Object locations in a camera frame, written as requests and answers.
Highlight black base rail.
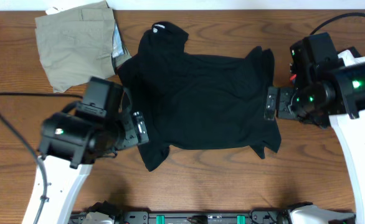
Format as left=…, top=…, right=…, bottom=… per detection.
left=69, top=202, right=356, bottom=224

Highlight folded khaki shorts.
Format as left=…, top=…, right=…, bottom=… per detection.
left=35, top=1, right=131, bottom=93

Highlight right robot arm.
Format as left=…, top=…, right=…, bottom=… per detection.
left=264, top=33, right=365, bottom=223

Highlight black t-shirt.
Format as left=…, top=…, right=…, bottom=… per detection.
left=117, top=21, right=282, bottom=171

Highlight black white printed garment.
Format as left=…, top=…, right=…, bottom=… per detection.
left=290, top=46, right=365, bottom=82

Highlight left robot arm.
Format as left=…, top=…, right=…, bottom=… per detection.
left=22, top=77, right=149, bottom=223

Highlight left black cable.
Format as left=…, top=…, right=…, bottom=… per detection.
left=0, top=91, right=83, bottom=224

